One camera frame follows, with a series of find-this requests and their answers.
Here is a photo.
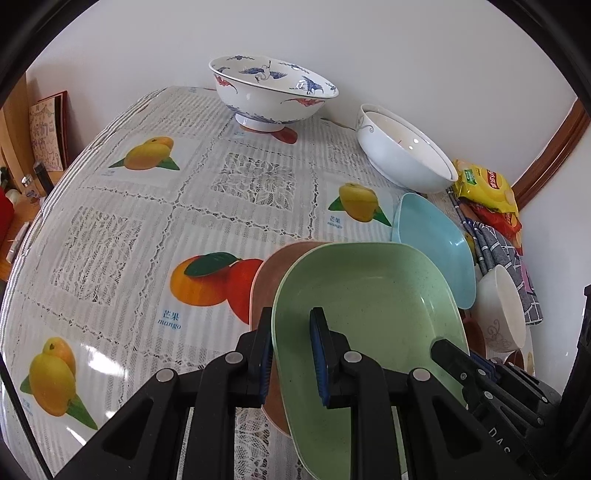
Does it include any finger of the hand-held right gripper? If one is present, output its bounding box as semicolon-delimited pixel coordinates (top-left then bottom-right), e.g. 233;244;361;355
473;356;561;406
431;339;546;428

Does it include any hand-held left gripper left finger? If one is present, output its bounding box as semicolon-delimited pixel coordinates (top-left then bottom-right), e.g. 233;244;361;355
55;307;278;480

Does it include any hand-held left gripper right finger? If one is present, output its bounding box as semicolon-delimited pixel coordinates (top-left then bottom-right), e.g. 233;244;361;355
309;307;541;480

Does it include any brown plate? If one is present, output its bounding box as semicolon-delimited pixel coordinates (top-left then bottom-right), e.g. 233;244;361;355
464;314;536;377

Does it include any green speckled plate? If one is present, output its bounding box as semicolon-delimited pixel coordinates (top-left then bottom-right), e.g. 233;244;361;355
271;242;472;480

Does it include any pink plate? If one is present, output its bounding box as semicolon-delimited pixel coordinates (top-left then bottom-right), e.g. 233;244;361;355
249;240;326;437

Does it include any grey checked cloth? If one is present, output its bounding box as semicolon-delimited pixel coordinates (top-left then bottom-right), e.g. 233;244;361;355
464;217;546;326

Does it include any light blue plate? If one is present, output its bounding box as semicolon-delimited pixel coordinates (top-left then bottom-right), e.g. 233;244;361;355
392;193;477;310

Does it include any red chips bag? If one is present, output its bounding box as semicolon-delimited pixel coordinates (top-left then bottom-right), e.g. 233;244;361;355
471;200;525;254

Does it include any yellow chips bag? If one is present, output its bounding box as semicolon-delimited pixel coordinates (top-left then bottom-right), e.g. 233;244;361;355
452;159;519;213

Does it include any fruit print lace tablecloth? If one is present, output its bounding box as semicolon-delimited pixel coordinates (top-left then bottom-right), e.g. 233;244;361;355
0;85;536;480

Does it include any large white swirl-rim bowl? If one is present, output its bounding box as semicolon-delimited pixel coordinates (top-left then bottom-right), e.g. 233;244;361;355
355;104;459;195

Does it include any blue crane pattern bowl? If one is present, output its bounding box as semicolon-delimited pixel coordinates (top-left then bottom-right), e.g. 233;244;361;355
209;55;340;134

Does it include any dark bottle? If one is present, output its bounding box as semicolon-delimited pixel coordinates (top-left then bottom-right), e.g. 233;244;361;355
33;161;54;197

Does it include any wooden door frame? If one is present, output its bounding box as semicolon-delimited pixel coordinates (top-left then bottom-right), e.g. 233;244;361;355
510;99;591;208

